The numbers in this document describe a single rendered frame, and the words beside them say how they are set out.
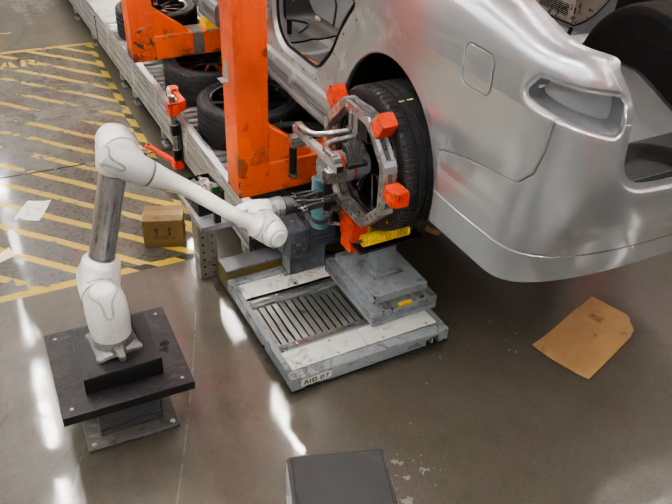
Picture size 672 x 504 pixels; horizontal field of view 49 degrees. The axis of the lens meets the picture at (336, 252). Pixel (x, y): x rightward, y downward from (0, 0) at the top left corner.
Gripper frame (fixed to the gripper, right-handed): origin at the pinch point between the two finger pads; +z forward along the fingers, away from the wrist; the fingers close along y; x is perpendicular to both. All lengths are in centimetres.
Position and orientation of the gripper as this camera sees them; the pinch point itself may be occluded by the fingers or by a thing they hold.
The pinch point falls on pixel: (327, 195)
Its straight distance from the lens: 304.3
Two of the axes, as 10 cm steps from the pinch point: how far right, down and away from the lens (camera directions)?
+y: 4.6, 5.2, -7.1
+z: 8.9, -2.4, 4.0
